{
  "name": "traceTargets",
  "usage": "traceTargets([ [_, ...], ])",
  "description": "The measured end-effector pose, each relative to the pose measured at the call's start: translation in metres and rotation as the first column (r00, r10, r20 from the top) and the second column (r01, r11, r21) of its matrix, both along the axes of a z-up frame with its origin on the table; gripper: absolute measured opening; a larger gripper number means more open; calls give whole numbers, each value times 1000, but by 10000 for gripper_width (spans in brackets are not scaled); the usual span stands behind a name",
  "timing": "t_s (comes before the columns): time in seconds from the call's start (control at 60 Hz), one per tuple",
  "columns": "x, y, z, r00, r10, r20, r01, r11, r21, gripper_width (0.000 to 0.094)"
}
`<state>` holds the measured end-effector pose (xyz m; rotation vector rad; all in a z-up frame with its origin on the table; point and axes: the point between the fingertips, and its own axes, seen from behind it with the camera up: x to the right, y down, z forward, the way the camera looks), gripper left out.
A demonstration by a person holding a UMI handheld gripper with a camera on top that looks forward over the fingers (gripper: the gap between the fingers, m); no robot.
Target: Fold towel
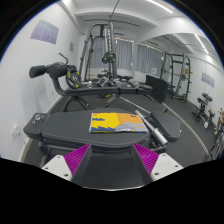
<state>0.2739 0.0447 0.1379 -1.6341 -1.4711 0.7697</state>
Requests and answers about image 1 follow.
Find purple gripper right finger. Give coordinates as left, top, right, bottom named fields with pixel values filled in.
left=132, top=143, right=182, bottom=184

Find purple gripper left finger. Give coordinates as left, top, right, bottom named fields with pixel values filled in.
left=42, top=144, right=92, bottom=183

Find yellow orange folded towel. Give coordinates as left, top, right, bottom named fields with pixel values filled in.
left=89, top=112, right=148, bottom=133

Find silver barbell bar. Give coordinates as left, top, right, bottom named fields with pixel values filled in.
left=120, top=97, right=168, bottom=146

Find black padded weight bench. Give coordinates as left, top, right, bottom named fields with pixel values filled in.
left=22, top=107, right=182, bottom=168

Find dumbbell rack with dumbbells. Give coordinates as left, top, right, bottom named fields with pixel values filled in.
left=192, top=92, right=217, bottom=129

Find black box cabinet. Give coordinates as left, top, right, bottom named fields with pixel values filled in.
left=145, top=75, right=168, bottom=103

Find black yellow weight plate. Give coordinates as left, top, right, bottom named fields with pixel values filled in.
left=66, top=70, right=80, bottom=89

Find black preacher curl bench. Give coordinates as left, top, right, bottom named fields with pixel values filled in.
left=29, top=52, right=153, bottom=112

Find black power rack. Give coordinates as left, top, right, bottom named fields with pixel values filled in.
left=160, top=52, right=192, bottom=103

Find grey window curtains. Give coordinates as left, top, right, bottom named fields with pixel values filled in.
left=90, top=38, right=163, bottom=75

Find grey smith machine rack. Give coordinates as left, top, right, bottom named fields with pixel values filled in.
left=79, top=22, right=117, bottom=80

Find white wall socket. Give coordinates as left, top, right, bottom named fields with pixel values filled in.
left=10, top=124, right=21, bottom=139

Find purple wall poster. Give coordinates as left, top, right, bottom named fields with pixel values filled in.
left=30, top=20, right=59, bottom=44

